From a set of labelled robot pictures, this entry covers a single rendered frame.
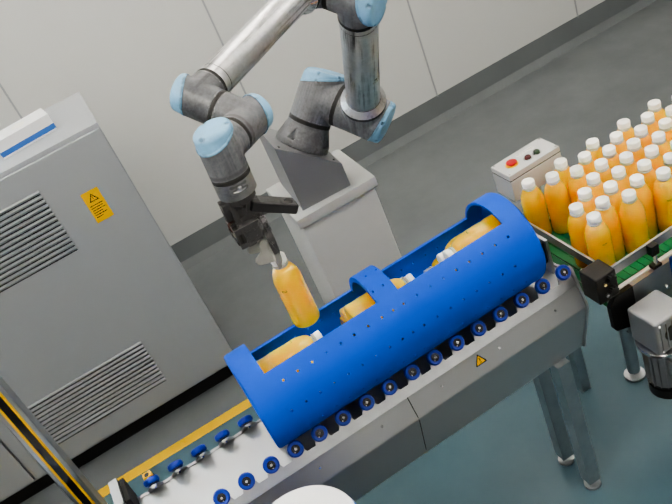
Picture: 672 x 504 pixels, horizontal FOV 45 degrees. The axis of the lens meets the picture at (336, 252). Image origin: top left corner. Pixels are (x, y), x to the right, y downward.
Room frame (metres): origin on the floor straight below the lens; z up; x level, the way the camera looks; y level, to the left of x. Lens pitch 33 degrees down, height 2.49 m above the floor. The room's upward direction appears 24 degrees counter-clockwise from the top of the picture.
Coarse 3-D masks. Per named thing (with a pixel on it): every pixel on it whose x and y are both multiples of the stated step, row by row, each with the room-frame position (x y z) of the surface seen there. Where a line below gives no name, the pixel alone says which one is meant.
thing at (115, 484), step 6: (114, 480) 1.58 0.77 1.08; (120, 480) 1.58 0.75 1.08; (114, 486) 1.56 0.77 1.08; (120, 486) 1.56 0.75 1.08; (126, 486) 1.55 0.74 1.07; (114, 492) 1.54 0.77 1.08; (120, 492) 1.53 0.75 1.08; (126, 492) 1.53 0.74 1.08; (132, 492) 1.56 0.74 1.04; (114, 498) 1.52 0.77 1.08; (120, 498) 1.51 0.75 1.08; (126, 498) 1.51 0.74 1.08; (132, 498) 1.52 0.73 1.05
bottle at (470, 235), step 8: (480, 224) 1.80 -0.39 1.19; (488, 224) 1.79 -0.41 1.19; (496, 224) 1.79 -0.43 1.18; (464, 232) 1.80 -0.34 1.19; (472, 232) 1.79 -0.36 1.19; (480, 232) 1.78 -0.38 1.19; (456, 240) 1.79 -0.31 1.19; (464, 240) 1.77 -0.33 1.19; (472, 240) 1.77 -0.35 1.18; (448, 248) 1.79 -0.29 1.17; (456, 248) 1.77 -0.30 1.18
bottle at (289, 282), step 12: (288, 264) 1.62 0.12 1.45; (276, 276) 1.61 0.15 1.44; (288, 276) 1.60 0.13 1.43; (300, 276) 1.61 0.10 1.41; (276, 288) 1.62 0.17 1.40; (288, 288) 1.59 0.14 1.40; (300, 288) 1.60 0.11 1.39; (288, 300) 1.60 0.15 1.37; (300, 300) 1.59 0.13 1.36; (312, 300) 1.61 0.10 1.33; (288, 312) 1.61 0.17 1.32; (300, 312) 1.59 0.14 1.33; (312, 312) 1.60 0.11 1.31; (300, 324) 1.59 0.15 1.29; (312, 324) 1.59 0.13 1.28
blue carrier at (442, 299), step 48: (432, 240) 1.91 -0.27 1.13; (480, 240) 1.72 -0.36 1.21; (528, 240) 1.70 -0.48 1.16; (384, 288) 1.68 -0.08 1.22; (432, 288) 1.65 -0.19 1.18; (480, 288) 1.65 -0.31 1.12; (288, 336) 1.80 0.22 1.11; (336, 336) 1.60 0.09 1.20; (384, 336) 1.59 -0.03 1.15; (432, 336) 1.61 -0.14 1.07; (240, 384) 1.57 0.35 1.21; (288, 384) 1.54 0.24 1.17; (336, 384) 1.54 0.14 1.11; (288, 432) 1.51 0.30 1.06
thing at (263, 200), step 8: (256, 200) 1.62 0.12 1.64; (264, 200) 1.62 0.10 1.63; (272, 200) 1.63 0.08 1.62; (280, 200) 1.63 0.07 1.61; (288, 200) 1.63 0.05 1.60; (256, 208) 1.60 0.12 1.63; (264, 208) 1.61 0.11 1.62; (272, 208) 1.61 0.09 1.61; (280, 208) 1.61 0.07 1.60; (288, 208) 1.62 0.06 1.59; (296, 208) 1.62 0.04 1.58
